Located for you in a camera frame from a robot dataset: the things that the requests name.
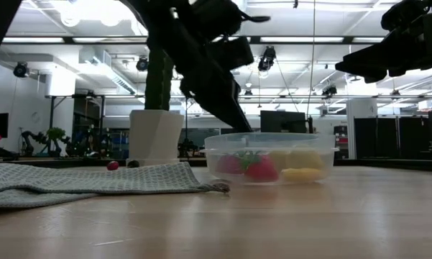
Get green cactus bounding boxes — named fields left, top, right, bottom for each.
left=144, top=46, right=175, bottom=111

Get clear plastic tupperware container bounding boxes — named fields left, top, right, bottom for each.
left=200, top=132, right=341, bottom=186

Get grey patterned dish cloth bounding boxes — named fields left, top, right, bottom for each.
left=0, top=161, right=231, bottom=211

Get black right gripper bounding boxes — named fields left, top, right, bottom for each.
left=335, top=0, right=432, bottom=84

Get thin hanging cable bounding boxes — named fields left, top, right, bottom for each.
left=305, top=0, right=316, bottom=116

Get yellow lemon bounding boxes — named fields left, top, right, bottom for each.
left=272, top=149, right=325, bottom=171

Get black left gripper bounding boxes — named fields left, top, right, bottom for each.
left=143, top=0, right=254, bottom=133

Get yellow banana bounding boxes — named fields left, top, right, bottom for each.
left=280, top=168, right=326, bottom=183

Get black computer monitor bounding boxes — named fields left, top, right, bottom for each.
left=260, top=110, right=308, bottom=134

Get red toy strawberry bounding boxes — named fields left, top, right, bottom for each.
left=239, top=150, right=280, bottom=183
left=215, top=154, right=244, bottom=176

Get black metal frame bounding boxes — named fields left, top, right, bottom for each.
left=184, top=94, right=240, bottom=159

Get green background potted plant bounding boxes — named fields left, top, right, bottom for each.
left=45, top=127, right=66, bottom=158

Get black partition cabinets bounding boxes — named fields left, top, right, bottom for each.
left=354, top=117, right=429, bottom=160

